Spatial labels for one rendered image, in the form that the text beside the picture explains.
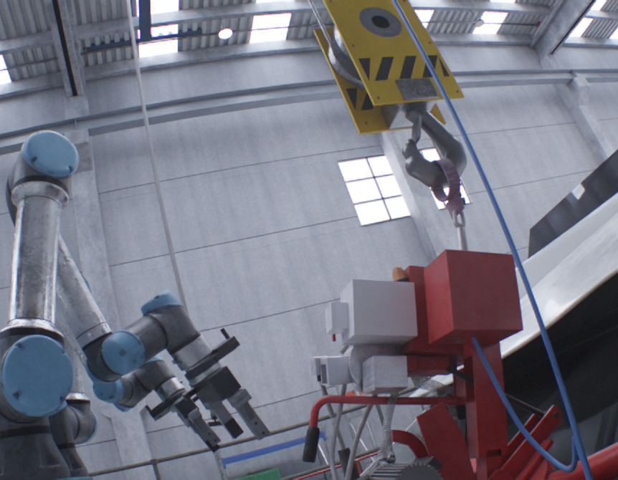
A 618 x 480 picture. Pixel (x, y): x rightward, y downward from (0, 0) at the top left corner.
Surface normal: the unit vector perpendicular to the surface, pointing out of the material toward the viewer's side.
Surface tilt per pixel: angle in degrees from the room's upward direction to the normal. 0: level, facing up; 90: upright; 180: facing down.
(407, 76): 90
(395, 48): 90
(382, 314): 90
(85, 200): 90
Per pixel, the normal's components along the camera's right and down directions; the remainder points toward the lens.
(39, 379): 0.67, -0.33
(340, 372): 0.25, -0.27
